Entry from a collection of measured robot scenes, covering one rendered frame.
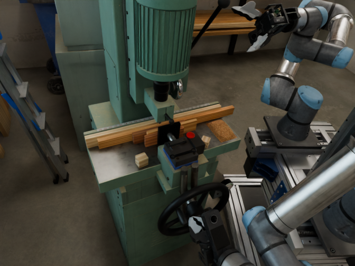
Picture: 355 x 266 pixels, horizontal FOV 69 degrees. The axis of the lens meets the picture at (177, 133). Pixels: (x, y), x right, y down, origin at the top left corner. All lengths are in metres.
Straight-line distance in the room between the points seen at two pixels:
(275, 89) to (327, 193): 0.71
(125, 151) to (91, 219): 0.96
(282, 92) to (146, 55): 0.69
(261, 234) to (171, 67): 0.52
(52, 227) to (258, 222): 1.48
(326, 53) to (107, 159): 0.88
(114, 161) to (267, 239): 0.57
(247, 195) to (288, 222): 1.15
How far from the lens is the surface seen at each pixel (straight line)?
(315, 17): 1.06
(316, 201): 0.67
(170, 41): 0.78
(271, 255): 0.71
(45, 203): 2.05
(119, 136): 1.01
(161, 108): 0.94
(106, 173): 0.95
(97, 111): 1.36
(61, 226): 1.93
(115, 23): 0.99
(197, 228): 0.80
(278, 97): 1.27
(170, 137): 0.98
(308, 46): 1.09
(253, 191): 1.86
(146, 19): 0.77
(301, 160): 1.42
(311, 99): 1.25
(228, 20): 3.21
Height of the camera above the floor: 1.64
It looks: 43 degrees down
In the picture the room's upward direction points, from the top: 7 degrees clockwise
